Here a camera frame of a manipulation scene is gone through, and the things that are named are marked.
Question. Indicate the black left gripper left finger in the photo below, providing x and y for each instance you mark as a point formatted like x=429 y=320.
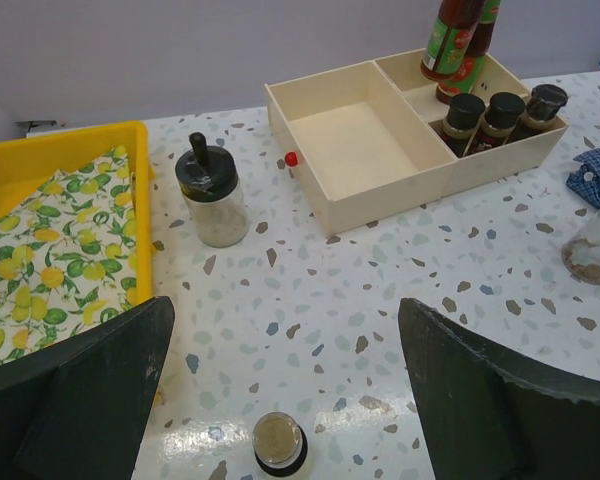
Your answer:
x=78 y=409

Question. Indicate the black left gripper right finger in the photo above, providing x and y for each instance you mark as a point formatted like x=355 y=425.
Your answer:
x=490 y=412

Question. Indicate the small yellow oil bottle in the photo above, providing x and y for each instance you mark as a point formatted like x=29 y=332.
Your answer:
x=280 y=445

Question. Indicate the beige wooden divided box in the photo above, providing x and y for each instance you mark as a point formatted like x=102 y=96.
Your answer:
x=368 y=142

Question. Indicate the spice jar black lid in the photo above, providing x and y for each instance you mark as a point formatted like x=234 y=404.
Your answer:
x=498 y=122
x=463 y=116

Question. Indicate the small dark spice jar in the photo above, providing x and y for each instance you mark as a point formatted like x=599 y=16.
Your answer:
x=540 y=112

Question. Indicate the sauce bottle green label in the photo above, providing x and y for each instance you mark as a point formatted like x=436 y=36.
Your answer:
x=450 y=37
x=465 y=78

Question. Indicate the lemon print cloth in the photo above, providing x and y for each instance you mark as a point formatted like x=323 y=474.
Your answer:
x=68 y=256

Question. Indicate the glass shaker jar brown residue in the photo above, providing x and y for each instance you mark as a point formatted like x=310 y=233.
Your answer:
x=581 y=254

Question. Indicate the yellow plastic tray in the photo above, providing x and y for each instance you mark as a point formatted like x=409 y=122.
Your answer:
x=26 y=163

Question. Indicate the glass shaker jar white powder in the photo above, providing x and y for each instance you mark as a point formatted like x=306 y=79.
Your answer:
x=210 y=185

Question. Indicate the small red cap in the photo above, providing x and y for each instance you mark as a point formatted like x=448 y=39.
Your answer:
x=291 y=159

